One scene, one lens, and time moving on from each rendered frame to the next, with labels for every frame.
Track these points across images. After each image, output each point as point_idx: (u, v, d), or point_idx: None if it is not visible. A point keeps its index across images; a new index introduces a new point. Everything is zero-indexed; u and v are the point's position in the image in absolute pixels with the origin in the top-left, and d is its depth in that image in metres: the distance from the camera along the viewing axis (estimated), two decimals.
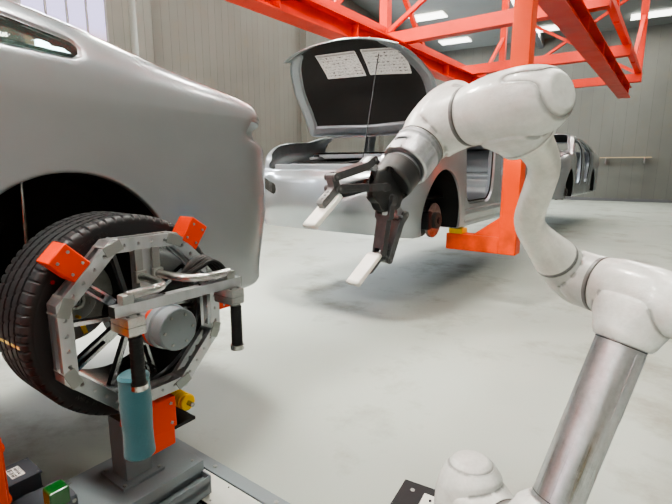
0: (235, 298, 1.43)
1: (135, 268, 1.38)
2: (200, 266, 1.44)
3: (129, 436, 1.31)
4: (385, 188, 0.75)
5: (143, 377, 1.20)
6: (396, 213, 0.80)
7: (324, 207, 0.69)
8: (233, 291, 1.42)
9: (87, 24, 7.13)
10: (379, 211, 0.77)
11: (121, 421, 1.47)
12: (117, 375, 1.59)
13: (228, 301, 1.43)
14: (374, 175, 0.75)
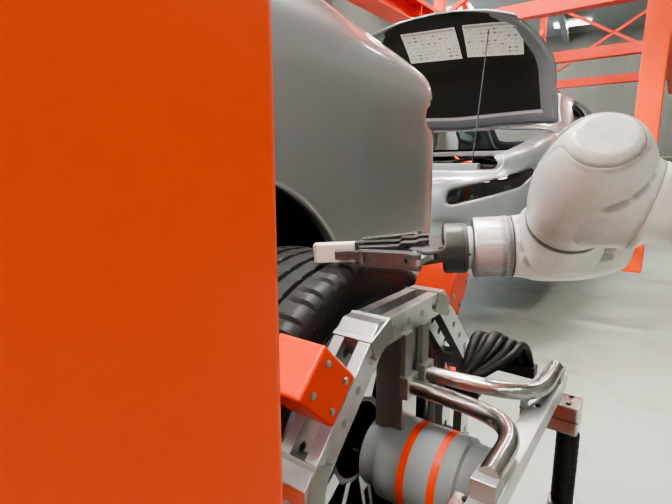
0: (578, 422, 0.74)
1: (402, 371, 0.69)
2: (507, 359, 0.75)
3: None
4: (419, 235, 0.70)
5: None
6: None
7: (337, 245, 0.73)
8: (579, 409, 0.73)
9: None
10: None
11: None
12: None
13: (563, 426, 0.74)
14: None
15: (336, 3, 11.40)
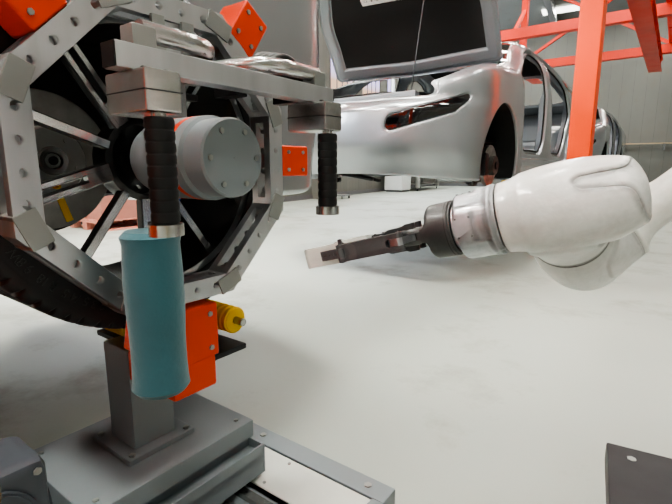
0: (329, 116, 0.80)
1: None
2: None
3: (143, 349, 0.69)
4: (410, 251, 0.64)
5: (175, 207, 0.57)
6: None
7: (325, 260, 0.68)
8: (327, 102, 0.79)
9: None
10: None
11: (126, 339, 0.84)
12: None
13: (316, 122, 0.81)
14: (407, 238, 0.62)
15: None
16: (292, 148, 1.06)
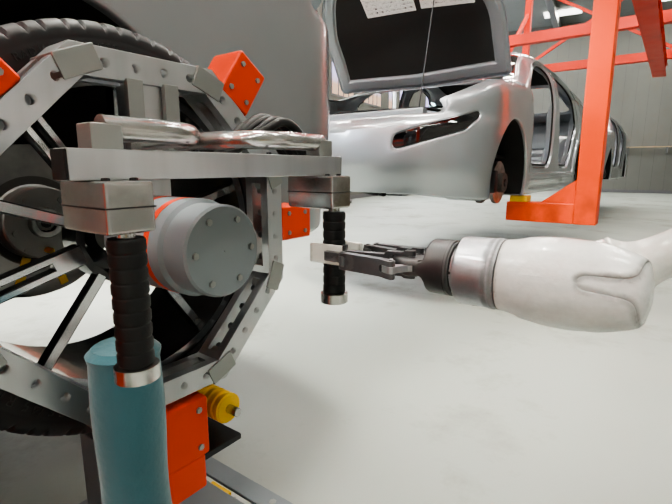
0: (336, 193, 0.69)
1: None
2: (263, 129, 0.70)
3: (114, 489, 0.57)
4: (414, 247, 0.65)
5: (147, 347, 0.46)
6: (395, 265, 0.61)
7: (347, 245, 0.74)
8: (334, 177, 0.68)
9: None
10: None
11: None
12: (63, 361, 0.80)
13: (321, 199, 0.69)
14: None
15: None
16: (293, 208, 0.94)
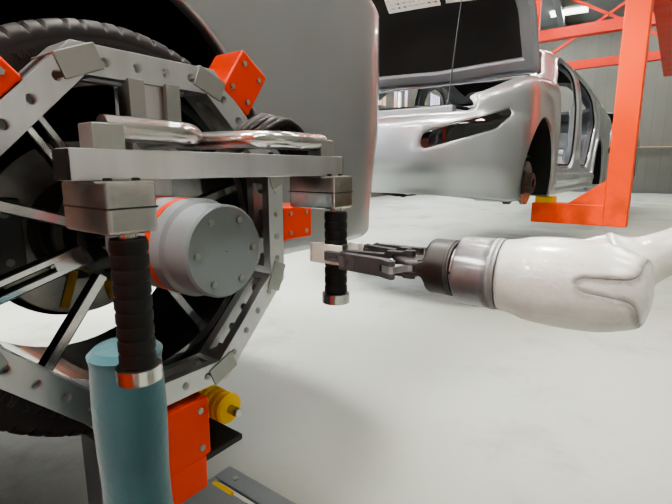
0: (338, 193, 0.69)
1: None
2: (264, 129, 0.69)
3: (116, 490, 0.57)
4: (414, 247, 0.65)
5: (149, 348, 0.45)
6: (395, 265, 0.61)
7: (347, 245, 0.74)
8: (336, 177, 0.68)
9: None
10: None
11: None
12: (64, 361, 0.80)
13: (323, 199, 0.69)
14: None
15: None
16: (294, 208, 0.94)
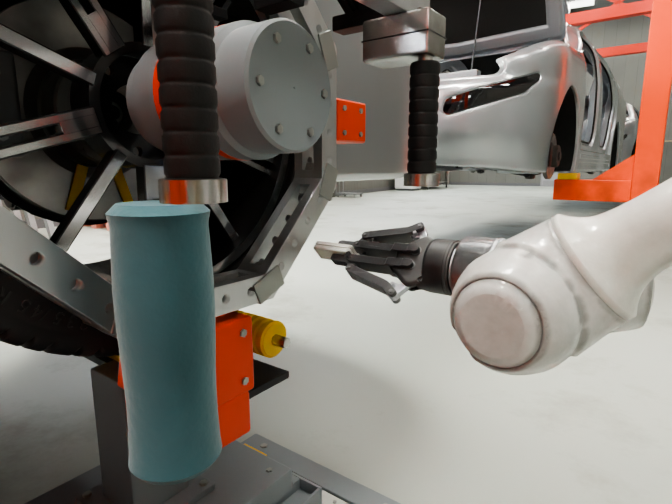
0: (432, 32, 0.52)
1: None
2: None
3: (147, 403, 0.41)
4: (409, 247, 0.64)
5: (212, 146, 0.29)
6: (397, 284, 0.63)
7: (337, 244, 0.72)
8: (431, 9, 0.51)
9: None
10: (393, 271, 0.65)
11: (121, 373, 0.56)
12: None
13: (412, 42, 0.53)
14: (422, 244, 0.66)
15: None
16: (348, 103, 0.78)
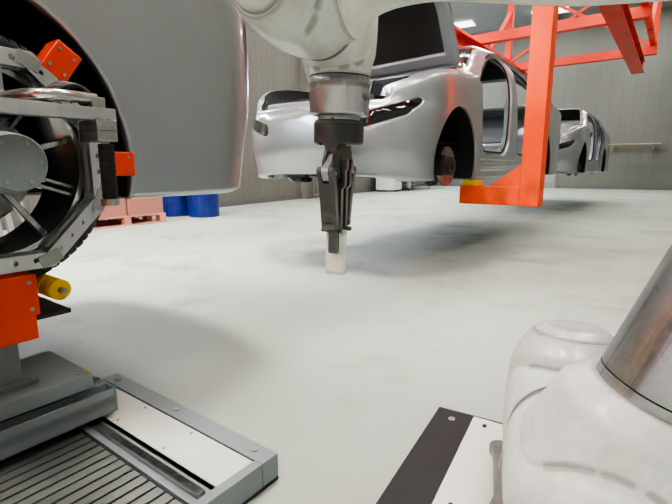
0: (101, 130, 1.06)
1: None
2: (56, 89, 1.07)
3: None
4: None
5: None
6: None
7: None
8: (98, 120, 1.06)
9: None
10: None
11: None
12: None
13: (93, 135, 1.07)
14: None
15: None
16: (116, 153, 1.32)
